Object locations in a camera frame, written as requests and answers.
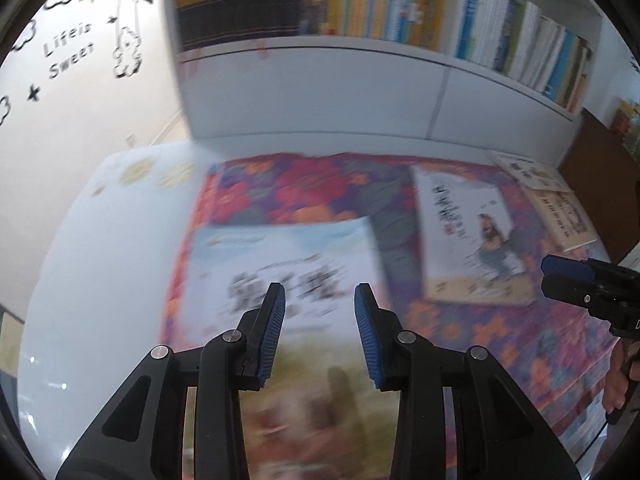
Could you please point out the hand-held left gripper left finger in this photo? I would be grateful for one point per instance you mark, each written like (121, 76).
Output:
(272, 335)

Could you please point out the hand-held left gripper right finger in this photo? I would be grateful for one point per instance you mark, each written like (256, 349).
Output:
(367, 340)

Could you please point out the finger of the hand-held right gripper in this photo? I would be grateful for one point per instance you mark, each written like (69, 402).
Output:
(565, 266)
(575, 292)

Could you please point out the beige illustrated cover book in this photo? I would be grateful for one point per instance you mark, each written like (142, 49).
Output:
(565, 220)

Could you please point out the painted landscape cover book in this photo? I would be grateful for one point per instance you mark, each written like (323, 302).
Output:
(280, 250)

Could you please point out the row of white and blue books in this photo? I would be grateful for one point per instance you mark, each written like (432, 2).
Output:
(525, 45)

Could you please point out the row of orange and yellow books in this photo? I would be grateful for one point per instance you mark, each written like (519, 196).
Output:
(370, 0)

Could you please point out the row of black books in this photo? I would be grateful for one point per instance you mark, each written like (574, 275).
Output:
(235, 5)

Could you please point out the person's right hand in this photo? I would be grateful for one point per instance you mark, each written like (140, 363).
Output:
(617, 385)

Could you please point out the brown wooden cabinet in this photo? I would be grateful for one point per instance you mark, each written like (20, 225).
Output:
(600, 185)

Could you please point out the white yellow-robed figure book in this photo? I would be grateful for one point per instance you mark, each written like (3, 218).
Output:
(530, 170)

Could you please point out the white long-haired figure book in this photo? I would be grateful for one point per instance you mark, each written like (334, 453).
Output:
(465, 240)

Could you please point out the floral patterned mat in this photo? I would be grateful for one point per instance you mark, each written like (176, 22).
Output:
(325, 195)

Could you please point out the yellow and red boxes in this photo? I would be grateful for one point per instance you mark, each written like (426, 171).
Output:
(627, 120)

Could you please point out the white bookshelf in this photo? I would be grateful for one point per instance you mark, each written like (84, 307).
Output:
(325, 95)

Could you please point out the white wall outlet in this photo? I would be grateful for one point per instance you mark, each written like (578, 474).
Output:
(131, 140)

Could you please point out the bear on swing wall sticker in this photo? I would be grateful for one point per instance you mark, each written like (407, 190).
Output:
(125, 55)

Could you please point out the black star wall sticker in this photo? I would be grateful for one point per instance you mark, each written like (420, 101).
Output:
(33, 93)

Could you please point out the black lettering wall sticker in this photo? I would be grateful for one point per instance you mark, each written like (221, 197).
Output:
(70, 57)

